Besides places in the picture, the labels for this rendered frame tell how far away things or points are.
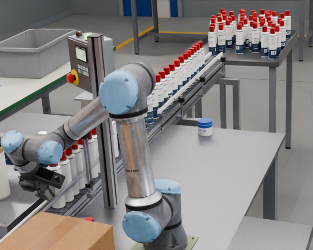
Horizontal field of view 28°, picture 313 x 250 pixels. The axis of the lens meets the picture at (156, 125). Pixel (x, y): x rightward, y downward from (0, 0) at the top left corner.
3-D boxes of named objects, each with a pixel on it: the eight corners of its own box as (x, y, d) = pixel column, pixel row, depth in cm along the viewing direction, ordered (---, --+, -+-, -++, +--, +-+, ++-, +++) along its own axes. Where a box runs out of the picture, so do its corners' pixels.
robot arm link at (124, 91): (176, 226, 200) (150, 61, 184) (158, 250, 187) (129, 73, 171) (142, 224, 204) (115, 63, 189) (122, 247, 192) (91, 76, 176)
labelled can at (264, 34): (268, 57, 409) (268, 27, 401) (260, 57, 410) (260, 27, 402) (269, 55, 413) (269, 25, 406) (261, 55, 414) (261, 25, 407)
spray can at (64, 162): (66, 196, 239) (60, 147, 232) (77, 198, 237) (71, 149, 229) (57, 201, 235) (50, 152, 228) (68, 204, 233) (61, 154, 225)
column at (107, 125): (109, 202, 243) (92, 33, 219) (119, 204, 241) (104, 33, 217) (104, 208, 239) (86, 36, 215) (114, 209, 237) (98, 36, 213)
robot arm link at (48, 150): (68, 134, 204) (39, 131, 208) (49, 146, 195) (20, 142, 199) (70, 156, 207) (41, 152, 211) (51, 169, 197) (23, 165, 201)
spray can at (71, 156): (67, 191, 243) (61, 142, 236) (81, 190, 243) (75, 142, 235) (64, 197, 238) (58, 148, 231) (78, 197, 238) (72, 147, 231)
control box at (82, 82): (95, 80, 241) (90, 31, 234) (117, 89, 227) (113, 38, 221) (71, 85, 236) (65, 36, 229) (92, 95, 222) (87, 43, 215)
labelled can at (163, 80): (166, 106, 330) (164, 69, 322) (170, 109, 325) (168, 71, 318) (157, 108, 328) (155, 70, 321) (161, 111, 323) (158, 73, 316)
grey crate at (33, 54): (34, 56, 483) (30, 28, 476) (80, 57, 471) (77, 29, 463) (-9, 79, 431) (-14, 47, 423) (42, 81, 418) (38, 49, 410)
